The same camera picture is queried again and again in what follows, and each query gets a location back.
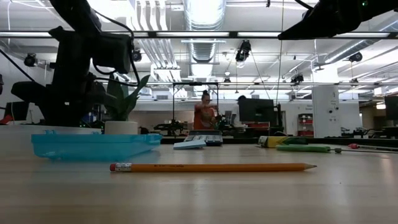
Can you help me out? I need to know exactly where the person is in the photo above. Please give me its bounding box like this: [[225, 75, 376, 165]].
[[233, 95, 248, 125], [193, 89, 218, 131]]

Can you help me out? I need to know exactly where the distant black workstation frame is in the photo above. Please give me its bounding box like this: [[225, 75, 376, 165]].
[[154, 81, 219, 137]]

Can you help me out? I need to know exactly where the green succulent plant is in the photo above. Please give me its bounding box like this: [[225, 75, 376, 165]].
[[104, 73, 150, 122]]

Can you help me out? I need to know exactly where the white plant pot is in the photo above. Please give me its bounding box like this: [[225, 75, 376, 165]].
[[104, 120, 139, 135]]

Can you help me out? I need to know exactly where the white column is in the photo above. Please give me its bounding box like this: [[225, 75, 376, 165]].
[[312, 84, 342, 139]]

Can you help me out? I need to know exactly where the red handled screwdriver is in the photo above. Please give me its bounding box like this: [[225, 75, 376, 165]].
[[348, 142, 398, 151]]

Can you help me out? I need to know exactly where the blue sticky note pad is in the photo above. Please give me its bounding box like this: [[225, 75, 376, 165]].
[[173, 139, 207, 151]]

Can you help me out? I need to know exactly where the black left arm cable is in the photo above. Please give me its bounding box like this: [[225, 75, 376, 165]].
[[0, 48, 37, 83]]

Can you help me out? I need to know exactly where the orange pencil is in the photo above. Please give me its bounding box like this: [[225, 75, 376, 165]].
[[109, 162, 318, 173]]

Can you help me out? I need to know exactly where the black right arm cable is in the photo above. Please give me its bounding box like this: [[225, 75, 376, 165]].
[[294, 0, 313, 10]]

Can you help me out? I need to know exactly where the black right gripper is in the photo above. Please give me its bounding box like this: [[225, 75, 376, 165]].
[[277, 0, 371, 40]]

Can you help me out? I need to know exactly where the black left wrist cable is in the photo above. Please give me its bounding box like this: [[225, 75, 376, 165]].
[[91, 9, 141, 88]]

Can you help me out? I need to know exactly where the red shelf rack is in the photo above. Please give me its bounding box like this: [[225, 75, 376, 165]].
[[297, 113, 314, 137]]

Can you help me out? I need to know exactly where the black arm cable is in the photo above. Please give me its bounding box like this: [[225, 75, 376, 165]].
[[294, 0, 313, 10], [0, 48, 37, 83]]

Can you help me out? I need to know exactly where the black desk calculator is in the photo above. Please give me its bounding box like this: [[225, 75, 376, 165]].
[[183, 129, 224, 147]]

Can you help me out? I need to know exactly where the large black monitor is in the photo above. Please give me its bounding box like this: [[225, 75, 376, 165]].
[[238, 98, 276, 124]]

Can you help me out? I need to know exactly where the clear blue-lidded pencil box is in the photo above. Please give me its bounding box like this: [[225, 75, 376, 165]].
[[0, 124, 162, 161]]

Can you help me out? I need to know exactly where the yellow green crayon box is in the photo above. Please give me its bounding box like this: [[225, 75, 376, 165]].
[[257, 135, 309, 149]]

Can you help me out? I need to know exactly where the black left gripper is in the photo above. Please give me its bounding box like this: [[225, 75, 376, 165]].
[[11, 73, 109, 127]]

